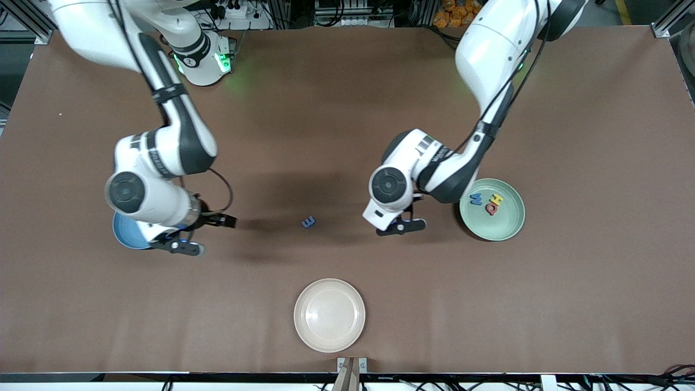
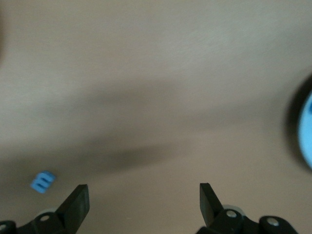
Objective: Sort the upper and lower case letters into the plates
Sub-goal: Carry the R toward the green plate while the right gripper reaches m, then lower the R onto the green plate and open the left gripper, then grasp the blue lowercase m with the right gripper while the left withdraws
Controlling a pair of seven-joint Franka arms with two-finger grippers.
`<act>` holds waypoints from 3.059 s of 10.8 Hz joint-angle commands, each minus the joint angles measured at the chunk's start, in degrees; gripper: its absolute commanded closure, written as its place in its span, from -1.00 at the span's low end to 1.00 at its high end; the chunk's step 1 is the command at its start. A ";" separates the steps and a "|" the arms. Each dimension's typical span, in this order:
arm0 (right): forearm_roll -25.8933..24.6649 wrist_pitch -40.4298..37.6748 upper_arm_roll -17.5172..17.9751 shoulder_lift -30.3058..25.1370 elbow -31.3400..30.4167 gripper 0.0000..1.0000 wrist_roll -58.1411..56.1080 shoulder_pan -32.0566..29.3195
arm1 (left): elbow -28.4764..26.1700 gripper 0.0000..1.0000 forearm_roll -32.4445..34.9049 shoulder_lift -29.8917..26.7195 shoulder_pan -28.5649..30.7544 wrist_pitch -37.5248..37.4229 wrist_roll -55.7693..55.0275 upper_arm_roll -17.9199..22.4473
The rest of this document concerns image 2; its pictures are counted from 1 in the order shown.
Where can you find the blue plate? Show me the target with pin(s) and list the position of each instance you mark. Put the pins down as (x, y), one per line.
(307, 136)

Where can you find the brown table cover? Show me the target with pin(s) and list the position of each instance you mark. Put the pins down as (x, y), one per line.
(170, 48)

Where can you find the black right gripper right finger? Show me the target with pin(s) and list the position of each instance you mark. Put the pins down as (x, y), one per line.
(219, 219)

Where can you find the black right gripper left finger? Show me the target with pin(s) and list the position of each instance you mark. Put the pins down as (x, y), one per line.
(68, 214)

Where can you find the blue small letter m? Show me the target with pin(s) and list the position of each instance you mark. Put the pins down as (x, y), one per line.
(39, 186)

